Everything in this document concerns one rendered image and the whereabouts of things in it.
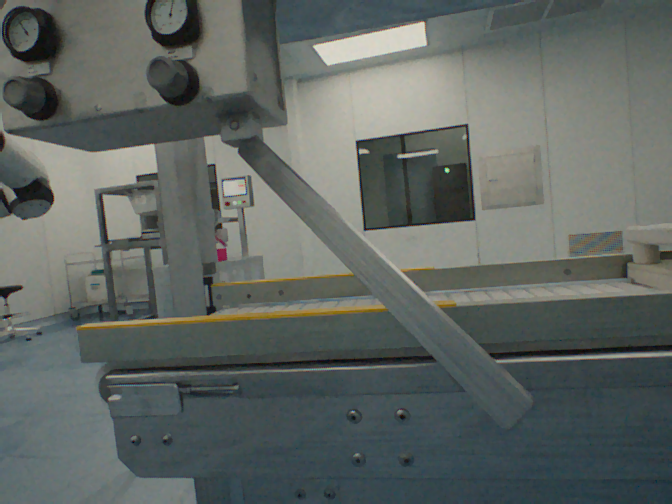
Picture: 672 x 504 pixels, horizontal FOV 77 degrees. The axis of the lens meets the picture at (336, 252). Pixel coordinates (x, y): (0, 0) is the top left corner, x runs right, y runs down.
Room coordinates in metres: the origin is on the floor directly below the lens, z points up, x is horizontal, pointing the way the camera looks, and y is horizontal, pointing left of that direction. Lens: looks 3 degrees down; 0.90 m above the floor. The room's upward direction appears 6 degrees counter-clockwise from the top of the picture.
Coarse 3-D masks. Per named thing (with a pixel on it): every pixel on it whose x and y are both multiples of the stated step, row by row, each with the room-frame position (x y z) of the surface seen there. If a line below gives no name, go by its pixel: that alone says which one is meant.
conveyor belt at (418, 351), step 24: (528, 288) 0.57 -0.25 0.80; (552, 288) 0.55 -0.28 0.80; (576, 288) 0.54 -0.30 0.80; (600, 288) 0.52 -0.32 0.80; (624, 288) 0.51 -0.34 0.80; (648, 288) 0.49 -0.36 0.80; (216, 312) 0.62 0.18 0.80; (240, 312) 0.60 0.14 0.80; (144, 360) 0.40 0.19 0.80; (168, 360) 0.39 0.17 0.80; (192, 360) 0.39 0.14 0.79; (216, 360) 0.38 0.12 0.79; (240, 360) 0.38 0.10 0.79; (264, 360) 0.37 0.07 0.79; (288, 360) 0.37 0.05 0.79; (312, 360) 0.37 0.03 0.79; (96, 384) 0.40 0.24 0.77
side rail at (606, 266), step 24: (480, 264) 0.59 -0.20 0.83; (504, 264) 0.58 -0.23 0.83; (528, 264) 0.57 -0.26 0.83; (552, 264) 0.57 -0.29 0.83; (576, 264) 0.56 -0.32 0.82; (600, 264) 0.56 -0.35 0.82; (624, 264) 0.55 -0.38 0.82; (216, 288) 0.65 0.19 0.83; (240, 288) 0.65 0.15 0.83; (264, 288) 0.64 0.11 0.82; (288, 288) 0.63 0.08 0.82; (312, 288) 0.63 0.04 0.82; (336, 288) 0.62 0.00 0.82; (360, 288) 0.61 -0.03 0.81; (432, 288) 0.60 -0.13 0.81; (456, 288) 0.59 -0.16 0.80
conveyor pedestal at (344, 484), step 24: (264, 480) 0.41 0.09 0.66; (360, 480) 0.39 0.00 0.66; (384, 480) 0.39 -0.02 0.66; (408, 480) 0.38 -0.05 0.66; (432, 480) 0.38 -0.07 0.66; (456, 480) 0.37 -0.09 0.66; (480, 480) 0.37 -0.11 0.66; (504, 480) 0.37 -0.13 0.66; (528, 480) 0.36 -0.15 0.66; (552, 480) 0.36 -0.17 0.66; (576, 480) 0.36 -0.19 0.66
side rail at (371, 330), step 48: (96, 336) 0.38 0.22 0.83; (144, 336) 0.38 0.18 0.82; (192, 336) 0.37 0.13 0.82; (240, 336) 0.36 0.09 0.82; (288, 336) 0.35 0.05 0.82; (336, 336) 0.35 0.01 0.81; (384, 336) 0.34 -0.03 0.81; (480, 336) 0.33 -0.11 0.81; (528, 336) 0.32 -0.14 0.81; (576, 336) 0.31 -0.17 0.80; (624, 336) 0.31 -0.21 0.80
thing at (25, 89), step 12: (36, 72) 0.35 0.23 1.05; (48, 72) 0.35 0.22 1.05; (12, 84) 0.33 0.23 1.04; (24, 84) 0.33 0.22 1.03; (36, 84) 0.34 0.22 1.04; (48, 84) 0.35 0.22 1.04; (12, 96) 0.33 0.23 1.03; (24, 96) 0.33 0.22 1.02; (36, 96) 0.34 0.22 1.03; (48, 96) 0.35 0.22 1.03; (24, 108) 0.34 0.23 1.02; (36, 108) 0.34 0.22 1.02; (48, 108) 0.35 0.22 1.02
